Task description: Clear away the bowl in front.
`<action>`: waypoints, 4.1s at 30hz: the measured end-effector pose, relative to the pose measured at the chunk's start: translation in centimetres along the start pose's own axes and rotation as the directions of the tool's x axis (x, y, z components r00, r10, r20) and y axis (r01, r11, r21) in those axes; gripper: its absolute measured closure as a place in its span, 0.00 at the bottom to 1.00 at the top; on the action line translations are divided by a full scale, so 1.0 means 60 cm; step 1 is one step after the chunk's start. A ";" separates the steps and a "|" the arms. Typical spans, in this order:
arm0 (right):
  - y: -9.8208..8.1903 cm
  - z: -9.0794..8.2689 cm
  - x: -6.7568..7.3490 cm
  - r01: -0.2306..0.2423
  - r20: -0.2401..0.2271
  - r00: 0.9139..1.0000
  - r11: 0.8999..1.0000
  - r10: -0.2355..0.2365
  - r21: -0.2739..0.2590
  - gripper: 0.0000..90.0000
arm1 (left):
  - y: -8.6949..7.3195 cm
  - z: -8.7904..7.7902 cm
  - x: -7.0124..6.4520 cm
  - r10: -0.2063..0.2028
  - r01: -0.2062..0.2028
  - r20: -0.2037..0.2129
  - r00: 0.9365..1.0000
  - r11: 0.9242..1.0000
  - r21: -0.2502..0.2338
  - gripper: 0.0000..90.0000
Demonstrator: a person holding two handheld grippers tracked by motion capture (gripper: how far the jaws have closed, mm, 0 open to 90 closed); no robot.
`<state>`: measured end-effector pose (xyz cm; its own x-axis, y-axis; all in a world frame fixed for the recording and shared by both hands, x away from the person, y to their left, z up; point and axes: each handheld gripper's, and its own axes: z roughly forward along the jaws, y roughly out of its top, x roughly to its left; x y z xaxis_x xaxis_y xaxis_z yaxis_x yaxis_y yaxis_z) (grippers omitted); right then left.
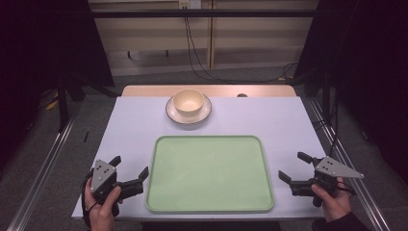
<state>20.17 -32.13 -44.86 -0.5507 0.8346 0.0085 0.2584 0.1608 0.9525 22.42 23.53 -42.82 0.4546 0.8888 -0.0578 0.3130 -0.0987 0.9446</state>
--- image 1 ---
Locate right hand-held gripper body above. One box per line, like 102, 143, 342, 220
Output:
290, 156, 366, 208

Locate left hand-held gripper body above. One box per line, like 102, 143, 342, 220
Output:
89, 159, 144, 217

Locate green tray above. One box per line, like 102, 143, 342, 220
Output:
145, 135, 276, 214

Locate white plate with dark rim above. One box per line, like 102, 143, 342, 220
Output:
165, 94, 213, 126

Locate cream bowl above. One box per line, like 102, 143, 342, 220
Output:
172, 89, 206, 117

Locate person's right hand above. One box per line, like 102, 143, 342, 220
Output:
311, 181, 352, 223

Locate person's left hand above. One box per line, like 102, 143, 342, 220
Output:
84, 180, 123, 231

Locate white table mat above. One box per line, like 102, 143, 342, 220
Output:
71, 95, 328, 221

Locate black metal stand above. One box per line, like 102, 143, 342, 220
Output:
317, 57, 335, 126
56, 71, 88, 133

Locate black horizontal bar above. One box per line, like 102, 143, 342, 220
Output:
90, 9, 319, 19

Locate black wrist strap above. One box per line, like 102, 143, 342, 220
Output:
81, 171, 99, 229

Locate aluminium rail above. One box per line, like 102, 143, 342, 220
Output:
307, 97, 391, 231
7, 105, 81, 231

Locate black cable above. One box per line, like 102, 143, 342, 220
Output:
182, 6, 299, 84
312, 90, 341, 158

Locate wall socket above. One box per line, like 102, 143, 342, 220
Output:
178, 0, 202, 10

